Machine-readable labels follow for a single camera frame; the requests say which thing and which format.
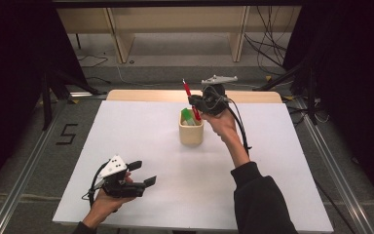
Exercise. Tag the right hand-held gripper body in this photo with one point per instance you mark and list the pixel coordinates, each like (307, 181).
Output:
(214, 97)

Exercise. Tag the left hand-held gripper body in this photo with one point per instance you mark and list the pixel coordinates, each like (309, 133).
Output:
(114, 167)

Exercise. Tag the red pen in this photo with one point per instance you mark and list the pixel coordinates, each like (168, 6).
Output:
(187, 89)

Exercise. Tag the green marker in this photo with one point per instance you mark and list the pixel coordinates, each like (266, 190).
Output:
(186, 115)

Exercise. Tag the beige square pen cup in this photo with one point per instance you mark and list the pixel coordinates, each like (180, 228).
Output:
(191, 136)

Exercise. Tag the person's right hand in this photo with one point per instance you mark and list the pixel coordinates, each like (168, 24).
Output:
(222, 125)

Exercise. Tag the person's left hand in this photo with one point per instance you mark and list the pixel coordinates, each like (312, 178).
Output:
(105, 206)

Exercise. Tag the white board sheet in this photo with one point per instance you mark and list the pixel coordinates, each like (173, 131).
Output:
(142, 136)

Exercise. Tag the light wooden table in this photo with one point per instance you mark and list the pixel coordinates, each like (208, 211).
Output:
(142, 96)

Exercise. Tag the black metal stand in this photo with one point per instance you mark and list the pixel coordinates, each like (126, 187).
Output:
(311, 97)
(47, 104)

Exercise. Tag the black curtain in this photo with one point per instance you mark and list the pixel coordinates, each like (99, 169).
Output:
(363, 81)
(9, 81)

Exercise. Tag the beige wooden desk frame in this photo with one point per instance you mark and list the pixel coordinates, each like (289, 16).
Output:
(175, 19)

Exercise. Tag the aluminium floor rail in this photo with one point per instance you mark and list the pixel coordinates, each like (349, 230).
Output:
(334, 169)
(19, 187)

